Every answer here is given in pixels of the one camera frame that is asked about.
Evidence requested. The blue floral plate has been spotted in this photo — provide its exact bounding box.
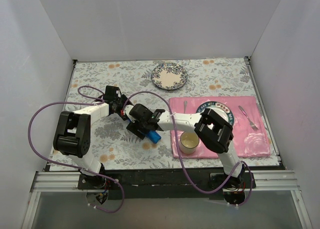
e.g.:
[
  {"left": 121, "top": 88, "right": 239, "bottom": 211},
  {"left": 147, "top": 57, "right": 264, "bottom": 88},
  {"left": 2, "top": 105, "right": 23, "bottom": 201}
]
[{"left": 150, "top": 62, "right": 188, "bottom": 91}]

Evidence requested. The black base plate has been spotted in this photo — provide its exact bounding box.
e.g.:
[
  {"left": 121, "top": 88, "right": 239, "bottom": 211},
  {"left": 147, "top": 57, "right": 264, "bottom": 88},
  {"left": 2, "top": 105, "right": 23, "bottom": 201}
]
[{"left": 77, "top": 168, "right": 256, "bottom": 204}]

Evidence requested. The purple cable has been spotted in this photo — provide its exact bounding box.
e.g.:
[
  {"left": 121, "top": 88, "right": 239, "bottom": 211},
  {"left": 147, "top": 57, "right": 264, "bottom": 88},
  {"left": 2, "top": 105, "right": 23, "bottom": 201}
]
[
  {"left": 27, "top": 85, "right": 125, "bottom": 214},
  {"left": 120, "top": 90, "right": 253, "bottom": 207}
]

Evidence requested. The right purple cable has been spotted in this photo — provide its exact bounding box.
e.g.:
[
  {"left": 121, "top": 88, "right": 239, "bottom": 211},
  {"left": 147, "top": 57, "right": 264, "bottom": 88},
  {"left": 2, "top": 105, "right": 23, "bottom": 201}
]
[{"left": 120, "top": 90, "right": 253, "bottom": 207}]

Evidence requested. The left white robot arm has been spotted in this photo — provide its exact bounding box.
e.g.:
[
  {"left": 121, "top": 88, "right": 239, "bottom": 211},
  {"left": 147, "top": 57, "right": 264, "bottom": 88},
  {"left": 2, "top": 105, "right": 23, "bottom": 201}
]
[{"left": 53, "top": 85, "right": 129, "bottom": 189}]

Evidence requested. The silver fork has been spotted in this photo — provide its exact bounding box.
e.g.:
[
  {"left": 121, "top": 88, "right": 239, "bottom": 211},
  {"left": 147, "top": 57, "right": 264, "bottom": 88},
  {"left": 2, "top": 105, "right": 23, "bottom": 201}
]
[{"left": 238, "top": 105, "right": 259, "bottom": 132}]

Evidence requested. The silver spoon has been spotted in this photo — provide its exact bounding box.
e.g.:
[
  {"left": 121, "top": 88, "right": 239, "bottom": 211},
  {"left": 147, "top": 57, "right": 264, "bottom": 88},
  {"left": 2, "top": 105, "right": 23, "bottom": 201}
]
[{"left": 183, "top": 100, "right": 188, "bottom": 114}]

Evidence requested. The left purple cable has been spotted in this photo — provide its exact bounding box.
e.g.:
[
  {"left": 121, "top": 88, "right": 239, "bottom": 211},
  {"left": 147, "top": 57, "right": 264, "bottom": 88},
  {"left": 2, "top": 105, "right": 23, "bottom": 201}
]
[{"left": 27, "top": 85, "right": 125, "bottom": 214}]

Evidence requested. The green rimmed white plate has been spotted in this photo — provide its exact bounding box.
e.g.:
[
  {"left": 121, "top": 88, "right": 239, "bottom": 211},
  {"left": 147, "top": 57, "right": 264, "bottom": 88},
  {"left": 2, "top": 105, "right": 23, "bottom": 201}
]
[{"left": 196, "top": 101, "right": 235, "bottom": 126}]

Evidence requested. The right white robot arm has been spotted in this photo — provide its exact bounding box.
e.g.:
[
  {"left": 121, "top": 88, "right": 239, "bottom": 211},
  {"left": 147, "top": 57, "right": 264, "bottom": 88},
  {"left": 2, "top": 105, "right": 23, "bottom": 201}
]
[{"left": 121, "top": 104, "right": 245, "bottom": 188}]

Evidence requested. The cream enamel mug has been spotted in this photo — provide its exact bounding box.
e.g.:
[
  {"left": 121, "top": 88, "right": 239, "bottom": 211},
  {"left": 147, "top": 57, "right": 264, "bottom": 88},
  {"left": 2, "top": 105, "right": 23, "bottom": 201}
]
[{"left": 179, "top": 132, "right": 200, "bottom": 155}]

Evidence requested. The blue cloth napkin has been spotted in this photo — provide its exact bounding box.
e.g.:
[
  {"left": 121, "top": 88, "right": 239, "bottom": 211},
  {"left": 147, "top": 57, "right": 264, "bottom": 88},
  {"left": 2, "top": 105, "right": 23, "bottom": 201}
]
[{"left": 126, "top": 116, "right": 163, "bottom": 143}]

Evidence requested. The aluminium frame rail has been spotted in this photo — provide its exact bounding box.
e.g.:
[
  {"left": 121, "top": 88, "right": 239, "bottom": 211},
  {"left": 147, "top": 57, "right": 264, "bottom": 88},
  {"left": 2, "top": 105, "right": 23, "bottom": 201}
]
[{"left": 22, "top": 170, "right": 312, "bottom": 229}]

